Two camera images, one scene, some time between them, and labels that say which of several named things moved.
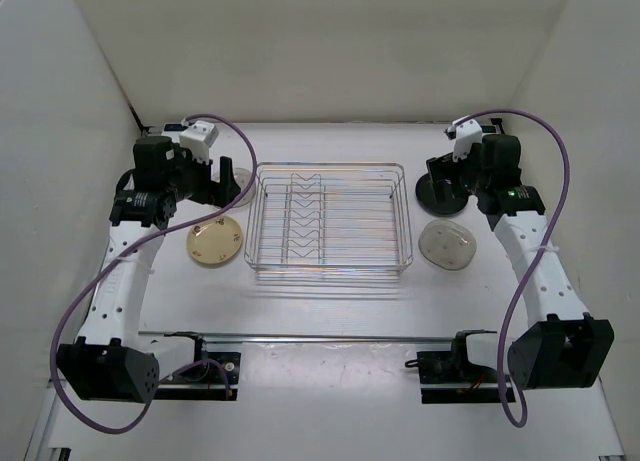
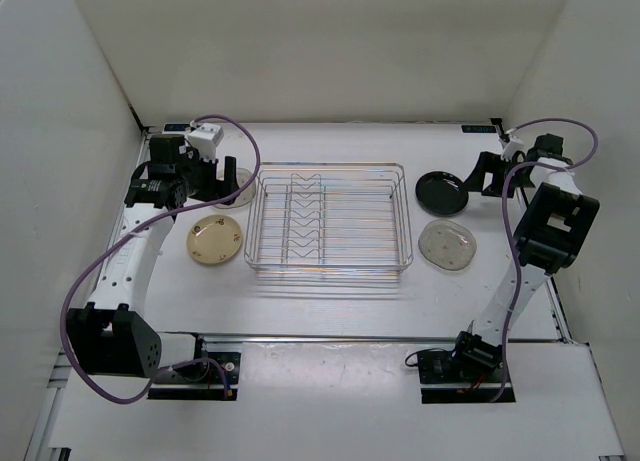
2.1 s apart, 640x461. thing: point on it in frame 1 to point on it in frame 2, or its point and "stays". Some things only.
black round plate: x=426 y=197 stays
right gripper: x=444 y=167 to x=490 y=163
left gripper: x=215 y=193 stays
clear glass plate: x=243 y=178 stays
